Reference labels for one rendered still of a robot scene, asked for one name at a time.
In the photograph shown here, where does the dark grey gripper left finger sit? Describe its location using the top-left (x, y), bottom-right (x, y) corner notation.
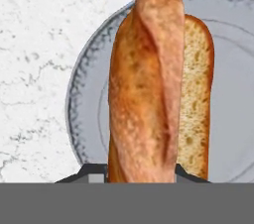
top-left (55, 163), bottom-right (109, 184)

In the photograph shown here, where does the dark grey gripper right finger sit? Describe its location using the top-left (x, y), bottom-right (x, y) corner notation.
top-left (174, 163), bottom-right (211, 184)

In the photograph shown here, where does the orange brown sausage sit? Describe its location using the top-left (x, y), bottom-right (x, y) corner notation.
top-left (107, 0), bottom-right (186, 184)

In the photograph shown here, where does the brown bread bun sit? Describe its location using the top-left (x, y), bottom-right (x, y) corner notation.
top-left (177, 13), bottom-right (215, 181)

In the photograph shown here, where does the grey round plate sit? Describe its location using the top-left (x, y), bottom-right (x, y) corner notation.
top-left (64, 0), bottom-right (254, 184)

